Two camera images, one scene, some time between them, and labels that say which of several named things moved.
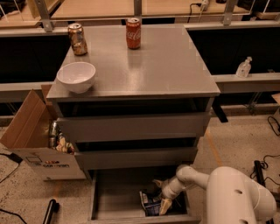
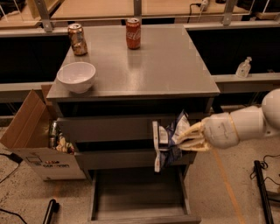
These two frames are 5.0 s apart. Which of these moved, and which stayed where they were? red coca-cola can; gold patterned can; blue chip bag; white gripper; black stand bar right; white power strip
Moved: white gripper; blue chip bag
Stayed: gold patterned can; black stand bar right; white power strip; red coca-cola can
